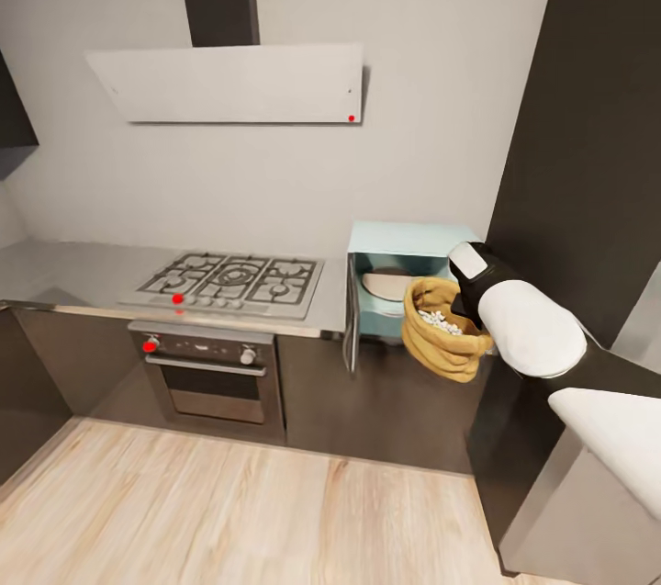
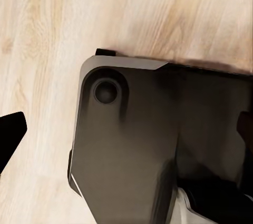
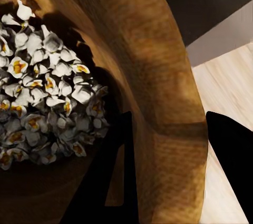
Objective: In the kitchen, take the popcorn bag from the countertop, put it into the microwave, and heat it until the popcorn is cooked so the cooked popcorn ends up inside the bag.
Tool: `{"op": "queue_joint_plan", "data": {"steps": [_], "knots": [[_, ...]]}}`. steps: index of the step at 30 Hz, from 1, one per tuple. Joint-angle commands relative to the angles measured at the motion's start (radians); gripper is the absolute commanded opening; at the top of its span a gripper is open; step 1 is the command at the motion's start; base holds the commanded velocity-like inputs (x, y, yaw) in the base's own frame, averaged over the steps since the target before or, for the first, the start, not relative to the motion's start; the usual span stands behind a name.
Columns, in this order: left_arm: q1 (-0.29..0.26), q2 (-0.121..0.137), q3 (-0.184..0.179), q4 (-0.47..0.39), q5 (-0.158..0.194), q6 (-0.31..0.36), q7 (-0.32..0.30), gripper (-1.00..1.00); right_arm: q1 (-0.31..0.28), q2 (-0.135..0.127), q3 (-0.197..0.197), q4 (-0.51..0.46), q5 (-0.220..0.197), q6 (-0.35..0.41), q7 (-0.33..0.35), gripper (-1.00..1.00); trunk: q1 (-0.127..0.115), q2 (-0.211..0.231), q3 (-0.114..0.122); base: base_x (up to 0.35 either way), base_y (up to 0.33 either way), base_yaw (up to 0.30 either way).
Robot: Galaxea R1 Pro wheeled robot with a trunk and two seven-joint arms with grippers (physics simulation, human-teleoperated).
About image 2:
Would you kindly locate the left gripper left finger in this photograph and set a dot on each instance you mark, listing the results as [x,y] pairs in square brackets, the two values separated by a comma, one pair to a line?
[12,129]

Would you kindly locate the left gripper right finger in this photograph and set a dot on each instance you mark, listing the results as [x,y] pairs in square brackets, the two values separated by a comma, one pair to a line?
[245,128]

